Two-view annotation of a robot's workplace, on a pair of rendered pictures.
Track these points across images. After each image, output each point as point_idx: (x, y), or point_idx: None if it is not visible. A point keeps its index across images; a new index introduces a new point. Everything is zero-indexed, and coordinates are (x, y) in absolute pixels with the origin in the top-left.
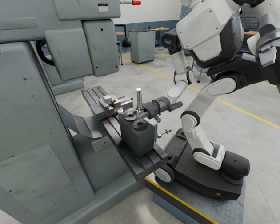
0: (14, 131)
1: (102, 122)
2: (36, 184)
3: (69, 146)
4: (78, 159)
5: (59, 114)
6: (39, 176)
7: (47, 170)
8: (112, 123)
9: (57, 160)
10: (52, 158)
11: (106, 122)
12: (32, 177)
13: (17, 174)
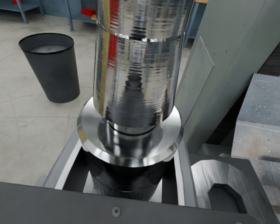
0: (227, 10)
1: None
2: (184, 94)
3: (209, 99)
4: (199, 135)
5: (275, 48)
6: (188, 91)
7: (190, 94)
8: (279, 218)
9: (197, 96)
10: (199, 87)
11: None
12: (189, 85)
13: (193, 67)
